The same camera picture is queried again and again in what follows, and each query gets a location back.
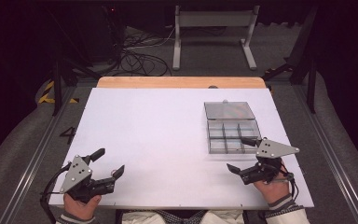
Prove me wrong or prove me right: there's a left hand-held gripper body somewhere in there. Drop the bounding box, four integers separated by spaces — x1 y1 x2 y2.
59 154 117 203

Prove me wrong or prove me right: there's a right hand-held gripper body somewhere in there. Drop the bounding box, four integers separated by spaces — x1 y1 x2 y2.
238 138 300 186

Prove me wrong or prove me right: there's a clear plastic compartment box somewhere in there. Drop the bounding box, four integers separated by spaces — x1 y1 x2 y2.
203 99 262 155

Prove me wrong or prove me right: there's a person's left hand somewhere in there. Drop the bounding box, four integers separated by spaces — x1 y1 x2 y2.
62 192 103 221

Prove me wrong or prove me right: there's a person's right hand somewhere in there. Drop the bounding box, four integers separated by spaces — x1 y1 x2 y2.
252 158 294 205

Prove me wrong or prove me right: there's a person's checked clothing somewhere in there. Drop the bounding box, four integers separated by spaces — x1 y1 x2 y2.
120 209 245 224

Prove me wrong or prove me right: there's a black metal stand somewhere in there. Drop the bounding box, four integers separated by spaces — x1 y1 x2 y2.
261 6 320 115
45 8 104 117

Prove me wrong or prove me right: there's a black equipment case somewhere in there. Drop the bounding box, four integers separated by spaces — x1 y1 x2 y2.
74 5 127 63

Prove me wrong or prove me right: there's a white metal stand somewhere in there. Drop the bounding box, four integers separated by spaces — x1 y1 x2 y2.
172 5 261 71

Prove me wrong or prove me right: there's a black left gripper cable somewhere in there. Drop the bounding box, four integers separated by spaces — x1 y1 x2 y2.
39 161 73 224

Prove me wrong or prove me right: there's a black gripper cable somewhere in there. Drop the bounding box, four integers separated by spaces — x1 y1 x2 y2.
39 161 73 224
273 163 300 201

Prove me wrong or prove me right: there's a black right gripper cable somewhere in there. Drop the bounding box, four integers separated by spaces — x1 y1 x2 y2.
273 163 300 201

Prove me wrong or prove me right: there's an aluminium floor rail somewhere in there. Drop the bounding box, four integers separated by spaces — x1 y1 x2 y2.
0 85 79 224
293 83 358 224

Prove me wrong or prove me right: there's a bundle of black floor cables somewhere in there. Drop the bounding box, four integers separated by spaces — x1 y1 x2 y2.
105 23 227 77

